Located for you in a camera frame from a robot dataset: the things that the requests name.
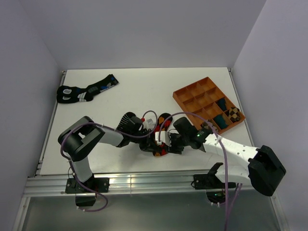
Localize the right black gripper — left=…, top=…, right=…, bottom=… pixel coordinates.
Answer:
left=165, top=131, right=189, bottom=154

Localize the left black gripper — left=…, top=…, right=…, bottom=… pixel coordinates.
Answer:
left=130, top=129, right=160, bottom=153

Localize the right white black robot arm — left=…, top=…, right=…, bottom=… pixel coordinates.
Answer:
left=156, top=117, right=286, bottom=196

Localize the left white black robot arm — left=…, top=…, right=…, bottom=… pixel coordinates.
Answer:
left=58, top=112, right=156, bottom=192

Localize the brown argyle rolled sock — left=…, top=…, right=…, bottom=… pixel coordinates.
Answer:
left=201, top=119, right=219, bottom=133
left=227, top=107, right=241, bottom=123

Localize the black white striped sock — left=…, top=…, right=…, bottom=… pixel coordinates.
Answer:
left=116, top=112, right=136, bottom=132

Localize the orange compartment tray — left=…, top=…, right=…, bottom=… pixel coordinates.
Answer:
left=173, top=77, right=245, bottom=134

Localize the dark teal rolled sock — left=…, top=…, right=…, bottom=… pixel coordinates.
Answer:
left=216, top=98, right=227, bottom=111

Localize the black blue sport sock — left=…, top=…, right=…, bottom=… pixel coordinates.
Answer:
left=56, top=74, right=119, bottom=104

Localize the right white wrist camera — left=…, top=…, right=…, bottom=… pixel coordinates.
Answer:
left=155, top=131, right=171, bottom=147

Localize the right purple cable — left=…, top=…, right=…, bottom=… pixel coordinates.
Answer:
left=157, top=112, right=244, bottom=231

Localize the purple cable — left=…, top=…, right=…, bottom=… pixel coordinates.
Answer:
left=60, top=110, right=158, bottom=212
left=157, top=112, right=244, bottom=231

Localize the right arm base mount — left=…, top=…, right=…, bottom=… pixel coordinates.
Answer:
left=191, top=174, right=225, bottom=190

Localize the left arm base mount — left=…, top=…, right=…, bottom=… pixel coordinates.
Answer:
left=65, top=177, right=110, bottom=194

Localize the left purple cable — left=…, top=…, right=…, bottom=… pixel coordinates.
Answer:
left=60, top=110, right=158, bottom=212

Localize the aluminium frame rail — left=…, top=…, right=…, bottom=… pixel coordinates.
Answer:
left=14, top=68, right=289, bottom=231

